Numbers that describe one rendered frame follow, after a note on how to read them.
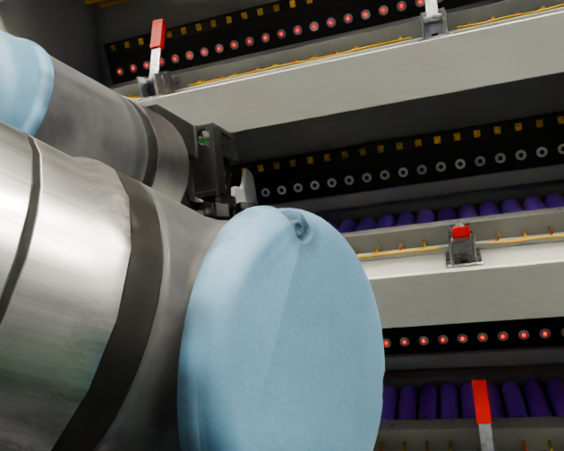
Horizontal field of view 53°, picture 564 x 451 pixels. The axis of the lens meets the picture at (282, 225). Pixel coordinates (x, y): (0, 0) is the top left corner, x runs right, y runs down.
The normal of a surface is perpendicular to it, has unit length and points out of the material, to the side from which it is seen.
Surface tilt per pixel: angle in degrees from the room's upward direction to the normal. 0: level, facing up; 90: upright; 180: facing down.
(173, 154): 87
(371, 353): 90
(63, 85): 73
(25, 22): 90
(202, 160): 86
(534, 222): 106
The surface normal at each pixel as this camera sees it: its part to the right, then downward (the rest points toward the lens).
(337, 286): 0.80, -0.15
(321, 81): -0.25, 0.25
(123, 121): 0.92, -0.30
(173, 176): 0.93, 0.15
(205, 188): -0.31, -0.10
